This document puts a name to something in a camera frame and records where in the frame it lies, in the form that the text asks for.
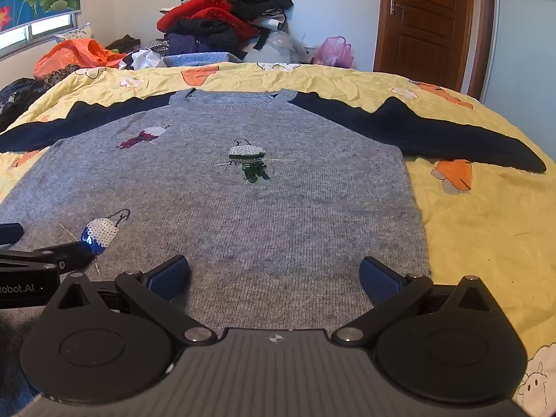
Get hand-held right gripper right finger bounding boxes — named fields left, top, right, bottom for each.
left=331, top=256, right=494, bottom=347

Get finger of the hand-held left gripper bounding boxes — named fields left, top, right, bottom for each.
left=0, top=240, right=95, bottom=277
left=0, top=223, right=25, bottom=245

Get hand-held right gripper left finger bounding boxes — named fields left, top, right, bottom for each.
left=56, top=255, right=218, bottom=347

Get grey sweater with navy sleeves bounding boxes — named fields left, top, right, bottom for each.
left=0, top=88, right=547, bottom=335

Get dark patterned clothes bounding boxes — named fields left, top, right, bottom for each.
left=0, top=64, right=81, bottom=133

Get pile of clothes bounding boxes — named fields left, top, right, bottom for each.
left=150, top=0, right=295, bottom=64

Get yellow printed quilt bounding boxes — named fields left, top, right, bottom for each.
left=0, top=62, right=556, bottom=417

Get orange plastic bag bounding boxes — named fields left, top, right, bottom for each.
left=33, top=38, right=126, bottom=80

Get window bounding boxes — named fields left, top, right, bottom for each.
left=0, top=12, right=79, bottom=59

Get white crumpled cloth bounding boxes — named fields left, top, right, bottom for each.
left=119, top=48, right=168, bottom=70

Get floral pillow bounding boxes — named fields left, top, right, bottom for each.
left=54, top=23, right=95, bottom=45

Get light blue folded cloth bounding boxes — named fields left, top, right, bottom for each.
left=163, top=51, right=242, bottom=68

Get brown cloth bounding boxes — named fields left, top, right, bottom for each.
left=106, top=34, right=142, bottom=53

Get pink plastic bag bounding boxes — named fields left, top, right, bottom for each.
left=312, top=36, right=356, bottom=69

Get clear plastic bag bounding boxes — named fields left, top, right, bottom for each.
left=243, top=30, right=311, bottom=64

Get brown wooden door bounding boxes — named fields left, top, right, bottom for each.
left=374, top=0, right=496, bottom=98

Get white wardrobe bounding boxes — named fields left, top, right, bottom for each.
left=482, top=0, right=556, bottom=161

